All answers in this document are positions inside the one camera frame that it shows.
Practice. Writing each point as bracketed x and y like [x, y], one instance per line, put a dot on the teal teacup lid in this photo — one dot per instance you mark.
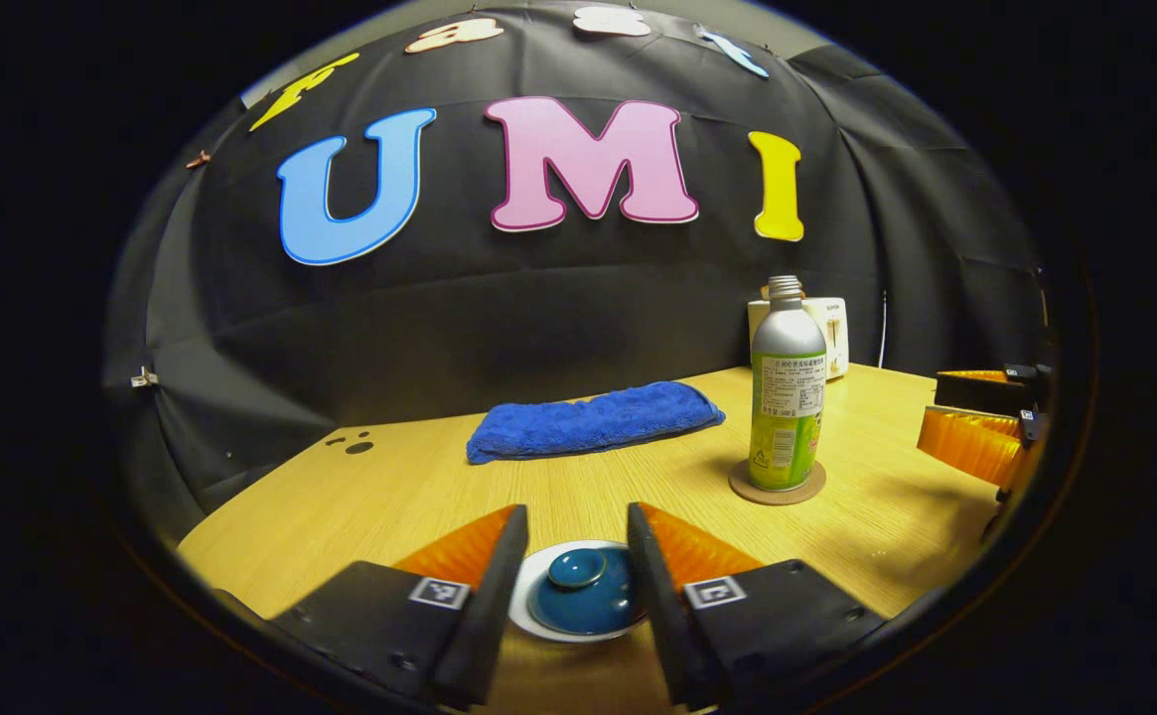
[588, 606]

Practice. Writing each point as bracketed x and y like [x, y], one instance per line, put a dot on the white toaster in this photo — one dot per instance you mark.
[834, 338]

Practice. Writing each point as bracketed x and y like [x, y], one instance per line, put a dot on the silver green water bottle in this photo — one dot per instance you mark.
[787, 397]

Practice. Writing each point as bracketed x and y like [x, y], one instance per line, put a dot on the round brown coaster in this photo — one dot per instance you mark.
[777, 498]

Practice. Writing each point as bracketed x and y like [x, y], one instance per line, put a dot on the white teacup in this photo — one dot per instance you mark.
[523, 606]

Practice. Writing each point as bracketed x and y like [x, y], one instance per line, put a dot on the black backdrop cloth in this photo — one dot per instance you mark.
[538, 318]

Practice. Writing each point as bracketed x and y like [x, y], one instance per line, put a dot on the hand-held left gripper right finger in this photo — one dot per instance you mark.
[662, 626]

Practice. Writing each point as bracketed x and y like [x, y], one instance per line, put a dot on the red clip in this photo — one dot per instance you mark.
[199, 159]

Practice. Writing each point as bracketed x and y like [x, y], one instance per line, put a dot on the blue towel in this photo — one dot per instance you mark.
[593, 422]

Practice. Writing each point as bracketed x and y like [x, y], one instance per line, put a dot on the silver metal clip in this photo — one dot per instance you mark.
[145, 377]

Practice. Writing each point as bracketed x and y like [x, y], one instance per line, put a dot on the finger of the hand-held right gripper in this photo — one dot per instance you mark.
[980, 397]
[970, 447]

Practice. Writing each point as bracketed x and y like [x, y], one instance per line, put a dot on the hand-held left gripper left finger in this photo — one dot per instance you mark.
[484, 626]

